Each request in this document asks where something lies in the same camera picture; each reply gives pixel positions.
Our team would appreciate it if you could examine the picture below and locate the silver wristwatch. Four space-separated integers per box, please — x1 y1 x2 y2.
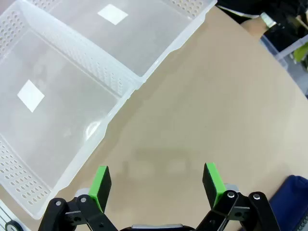
260 12 277 27

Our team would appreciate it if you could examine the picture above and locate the white perforated plastic basket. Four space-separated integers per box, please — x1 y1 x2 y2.
0 2 142 220
23 0 217 84

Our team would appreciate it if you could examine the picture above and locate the white notepad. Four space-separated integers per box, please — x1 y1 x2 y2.
0 199 32 231

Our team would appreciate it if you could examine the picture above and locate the person in black jacket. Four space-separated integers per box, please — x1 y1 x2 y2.
216 0 308 49

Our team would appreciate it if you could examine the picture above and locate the yellow-green bag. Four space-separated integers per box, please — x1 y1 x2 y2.
290 43 308 64

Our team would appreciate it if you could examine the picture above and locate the navy blue fabric pouch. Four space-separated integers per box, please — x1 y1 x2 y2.
269 175 308 231

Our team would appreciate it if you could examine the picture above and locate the black tape roll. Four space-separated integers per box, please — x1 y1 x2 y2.
4 220 25 231

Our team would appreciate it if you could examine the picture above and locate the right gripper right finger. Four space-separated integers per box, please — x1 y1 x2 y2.
194 162 282 231

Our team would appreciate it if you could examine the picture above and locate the translucent plastic storage bin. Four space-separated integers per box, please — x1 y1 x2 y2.
258 33 308 72

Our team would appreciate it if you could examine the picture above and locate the person's left hand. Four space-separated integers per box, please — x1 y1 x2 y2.
240 16 269 38

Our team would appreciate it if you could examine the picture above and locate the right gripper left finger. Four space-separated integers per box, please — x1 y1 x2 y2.
38 166 121 231

